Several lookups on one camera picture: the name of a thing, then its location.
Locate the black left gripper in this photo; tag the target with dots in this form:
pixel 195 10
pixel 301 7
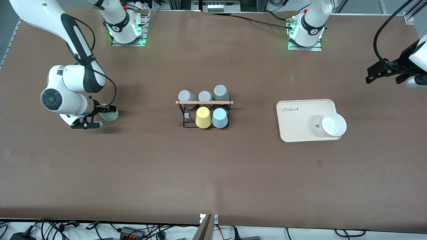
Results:
pixel 401 63

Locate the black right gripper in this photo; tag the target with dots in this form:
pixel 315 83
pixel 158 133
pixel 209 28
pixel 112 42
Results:
pixel 96 107

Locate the pale green cup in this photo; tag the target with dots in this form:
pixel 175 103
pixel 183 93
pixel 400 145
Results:
pixel 111 116

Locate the light blue cup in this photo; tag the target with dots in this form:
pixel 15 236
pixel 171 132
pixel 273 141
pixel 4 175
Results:
pixel 220 118

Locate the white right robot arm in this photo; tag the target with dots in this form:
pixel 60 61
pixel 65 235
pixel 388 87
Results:
pixel 63 96

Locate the white bowl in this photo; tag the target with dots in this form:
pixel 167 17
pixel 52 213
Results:
pixel 333 125

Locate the grey cup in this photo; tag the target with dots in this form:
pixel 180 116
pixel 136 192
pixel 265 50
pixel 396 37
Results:
pixel 186 96
pixel 205 96
pixel 221 92

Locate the cream plastic tray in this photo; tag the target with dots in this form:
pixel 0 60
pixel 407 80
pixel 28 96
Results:
pixel 300 123

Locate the yellow cup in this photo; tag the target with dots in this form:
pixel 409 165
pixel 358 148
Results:
pixel 203 118

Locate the black orange terminal block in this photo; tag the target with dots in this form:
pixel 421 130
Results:
pixel 131 233

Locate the black power adapter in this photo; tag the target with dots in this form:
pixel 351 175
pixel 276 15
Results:
pixel 21 236

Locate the white power strip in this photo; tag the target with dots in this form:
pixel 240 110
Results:
pixel 223 6

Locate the silver corner bracket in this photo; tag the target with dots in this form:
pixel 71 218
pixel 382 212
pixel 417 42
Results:
pixel 409 18

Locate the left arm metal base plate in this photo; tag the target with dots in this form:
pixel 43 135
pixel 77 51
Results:
pixel 317 48

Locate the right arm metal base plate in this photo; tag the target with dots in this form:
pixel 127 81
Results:
pixel 144 30

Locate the white post bracket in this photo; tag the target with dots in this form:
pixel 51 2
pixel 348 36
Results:
pixel 215 218

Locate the grey metal post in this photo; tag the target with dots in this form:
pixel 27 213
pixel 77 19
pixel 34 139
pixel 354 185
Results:
pixel 203 230

